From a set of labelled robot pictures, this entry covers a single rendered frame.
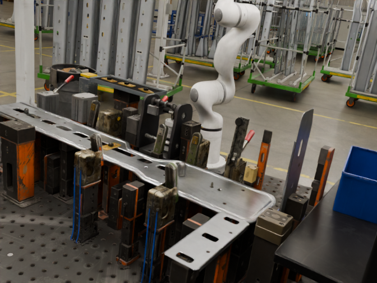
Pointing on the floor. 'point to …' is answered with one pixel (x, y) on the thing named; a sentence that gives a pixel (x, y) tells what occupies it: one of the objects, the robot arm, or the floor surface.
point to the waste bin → (62, 70)
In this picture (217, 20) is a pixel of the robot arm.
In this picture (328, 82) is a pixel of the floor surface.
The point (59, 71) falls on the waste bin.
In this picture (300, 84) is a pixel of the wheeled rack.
